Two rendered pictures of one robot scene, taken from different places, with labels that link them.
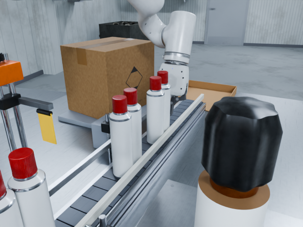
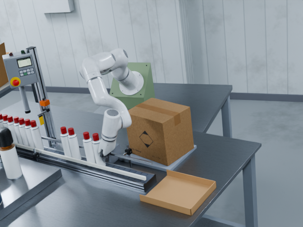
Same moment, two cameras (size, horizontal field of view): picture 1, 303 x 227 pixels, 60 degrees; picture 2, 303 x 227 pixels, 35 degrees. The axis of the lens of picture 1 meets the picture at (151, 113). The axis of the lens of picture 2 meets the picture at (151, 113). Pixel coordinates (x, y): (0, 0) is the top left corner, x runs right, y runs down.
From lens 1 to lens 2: 2.92 m
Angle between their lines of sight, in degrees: 90
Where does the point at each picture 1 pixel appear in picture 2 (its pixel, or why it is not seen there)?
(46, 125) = (41, 120)
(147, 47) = (155, 124)
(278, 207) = (39, 202)
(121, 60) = (135, 122)
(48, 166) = not seen: hidden behind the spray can
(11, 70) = (42, 103)
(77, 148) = not seen: hidden behind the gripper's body
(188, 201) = (45, 172)
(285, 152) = (76, 217)
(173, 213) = (41, 169)
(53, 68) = not seen: outside the picture
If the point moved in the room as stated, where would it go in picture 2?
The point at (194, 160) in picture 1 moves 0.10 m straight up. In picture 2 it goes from (84, 183) to (80, 168)
